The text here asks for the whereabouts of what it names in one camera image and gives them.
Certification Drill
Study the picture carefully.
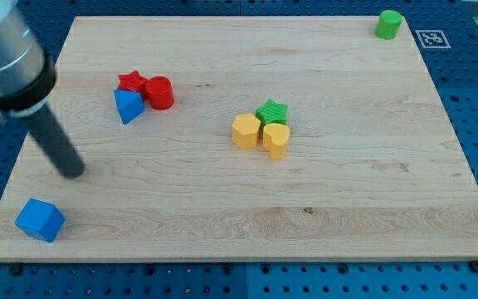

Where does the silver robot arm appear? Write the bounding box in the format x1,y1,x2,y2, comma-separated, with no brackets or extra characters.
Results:
0,0,56,124

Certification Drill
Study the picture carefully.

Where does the green star block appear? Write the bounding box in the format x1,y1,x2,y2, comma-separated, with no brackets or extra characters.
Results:
256,99,288,126

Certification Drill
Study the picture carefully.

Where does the red star block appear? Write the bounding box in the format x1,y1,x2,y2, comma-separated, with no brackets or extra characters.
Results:
118,70,148,95

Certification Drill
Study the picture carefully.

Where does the wooden board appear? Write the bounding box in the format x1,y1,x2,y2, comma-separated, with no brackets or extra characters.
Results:
0,16,478,263

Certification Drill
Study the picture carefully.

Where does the yellow hexagon block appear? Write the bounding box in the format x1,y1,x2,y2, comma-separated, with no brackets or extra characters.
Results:
232,113,261,150

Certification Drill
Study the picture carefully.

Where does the yellow heart block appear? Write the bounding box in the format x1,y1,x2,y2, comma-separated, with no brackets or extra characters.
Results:
262,123,290,160

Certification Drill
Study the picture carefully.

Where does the red cylinder block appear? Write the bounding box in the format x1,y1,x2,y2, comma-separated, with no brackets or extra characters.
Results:
144,76,174,110

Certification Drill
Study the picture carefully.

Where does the blue triangle block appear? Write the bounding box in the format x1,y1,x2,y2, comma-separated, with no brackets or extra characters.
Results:
114,89,145,125

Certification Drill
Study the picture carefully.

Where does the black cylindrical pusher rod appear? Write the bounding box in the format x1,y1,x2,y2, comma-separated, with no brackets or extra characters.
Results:
19,104,85,179

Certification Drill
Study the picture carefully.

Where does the green cylinder block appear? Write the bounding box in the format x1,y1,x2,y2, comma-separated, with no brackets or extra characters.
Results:
374,10,403,40

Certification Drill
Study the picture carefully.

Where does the blue cube block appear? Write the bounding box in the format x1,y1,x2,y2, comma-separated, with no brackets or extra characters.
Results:
14,199,66,243

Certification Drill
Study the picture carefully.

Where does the white fiducial marker tag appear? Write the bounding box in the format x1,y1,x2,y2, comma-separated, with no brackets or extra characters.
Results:
416,29,451,49

